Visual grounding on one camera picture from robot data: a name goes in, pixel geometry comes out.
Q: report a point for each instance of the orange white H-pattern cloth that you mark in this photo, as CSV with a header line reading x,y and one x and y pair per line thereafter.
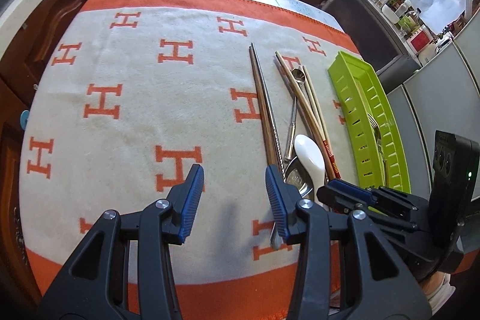
x,y
135,93

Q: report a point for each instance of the wide steel serving spoon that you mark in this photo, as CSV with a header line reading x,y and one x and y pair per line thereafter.
x,y
296,175

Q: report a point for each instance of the grey cabinet appliance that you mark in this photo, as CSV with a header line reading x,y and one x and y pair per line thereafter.
x,y
375,40

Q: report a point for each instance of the green plastic utensil tray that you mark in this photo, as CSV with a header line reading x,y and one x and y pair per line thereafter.
x,y
359,91

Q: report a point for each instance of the pale chopstick striped end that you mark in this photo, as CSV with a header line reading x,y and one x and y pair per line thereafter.
x,y
289,87

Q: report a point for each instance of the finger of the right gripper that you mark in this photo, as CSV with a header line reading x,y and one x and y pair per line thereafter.
x,y
387,199
345,199

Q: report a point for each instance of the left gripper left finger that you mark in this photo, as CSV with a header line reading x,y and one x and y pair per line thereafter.
x,y
122,268

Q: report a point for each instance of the metal twisted chopstick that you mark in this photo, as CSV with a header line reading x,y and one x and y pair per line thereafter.
x,y
272,113

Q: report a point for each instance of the pale chopstick orange end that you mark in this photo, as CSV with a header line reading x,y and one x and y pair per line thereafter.
x,y
314,103

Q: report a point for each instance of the steel fork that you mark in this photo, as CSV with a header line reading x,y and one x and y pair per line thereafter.
x,y
378,137

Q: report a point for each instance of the white ceramic soup spoon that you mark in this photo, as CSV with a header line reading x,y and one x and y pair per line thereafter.
x,y
311,158

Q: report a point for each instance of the person's right hand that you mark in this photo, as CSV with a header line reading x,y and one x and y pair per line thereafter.
x,y
438,290

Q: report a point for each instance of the brown chopstick red end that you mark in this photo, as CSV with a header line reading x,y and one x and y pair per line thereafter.
x,y
312,123

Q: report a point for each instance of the red label box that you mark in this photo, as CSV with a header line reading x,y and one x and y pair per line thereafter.
x,y
419,40

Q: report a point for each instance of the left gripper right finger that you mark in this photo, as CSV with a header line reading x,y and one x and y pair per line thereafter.
x,y
347,269

